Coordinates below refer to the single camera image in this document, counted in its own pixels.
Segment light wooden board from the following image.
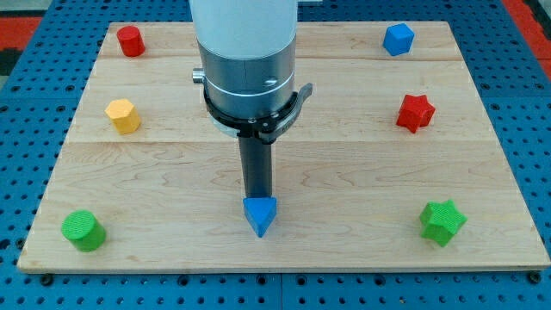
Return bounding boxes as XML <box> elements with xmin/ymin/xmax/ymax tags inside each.
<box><xmin>18</xmin><ymin>22</ymin><xmax>550</xmax><ymax>274</ymax></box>

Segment red cylinder block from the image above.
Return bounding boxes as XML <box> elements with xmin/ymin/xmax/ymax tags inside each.
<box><xmin>116</xmin><ymin>25</ymin><xmax>145</xmax><ymax>57</ymax></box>

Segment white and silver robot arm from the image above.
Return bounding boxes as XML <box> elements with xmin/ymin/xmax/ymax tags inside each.
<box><xmin>189</xmin><ymin>0</ymin><xmax>298</xmax><ymax>138</ymax></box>

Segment green cylinder block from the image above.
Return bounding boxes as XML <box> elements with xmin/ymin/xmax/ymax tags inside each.
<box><xmin>61</xmin><ymin>210</ymin><xmax>107</xmax><ymax>252</ymax></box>

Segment yellow hexagonal prism block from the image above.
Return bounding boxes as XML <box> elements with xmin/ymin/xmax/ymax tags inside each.
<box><xmin>104</xmin><ymin>98</ymin><xmax>141</xmax><ymax>134</ymax></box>

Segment blue triangular prism block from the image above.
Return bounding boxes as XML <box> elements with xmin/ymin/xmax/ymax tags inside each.
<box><xmin>243</xmin><ymin>197</ymin><xmax>277</xmax><ymax>238</ymax></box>

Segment red star block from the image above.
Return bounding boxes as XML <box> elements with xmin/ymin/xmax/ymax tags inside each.
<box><xmin>396</xmin><ymin>95</ymin><xmax>436</xmax><ymax>133</ymax></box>

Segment blue cube block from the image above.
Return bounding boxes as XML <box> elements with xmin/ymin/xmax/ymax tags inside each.
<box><xmin>382</xmin><ymin>23</ymin><xmax>415</xmax><ymax>56</ymax></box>

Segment green star block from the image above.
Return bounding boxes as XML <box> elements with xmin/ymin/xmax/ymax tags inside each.
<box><xmin>419</xmin><ymin>200</ymin><xmax>467</xmax><ymax>247</ymax></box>

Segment dark grey pointer rod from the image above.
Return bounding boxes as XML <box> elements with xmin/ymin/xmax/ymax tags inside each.
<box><xmin>238</xmin><ymin>138</ymin><xmax>272</xmax><ymax>198</ymax></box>

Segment black clamp ring with lever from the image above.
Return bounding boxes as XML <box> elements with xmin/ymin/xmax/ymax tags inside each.
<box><xmin>202</xmin><ymin>82</ymin><xmax>314</xmax><ymax>146</ymax></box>

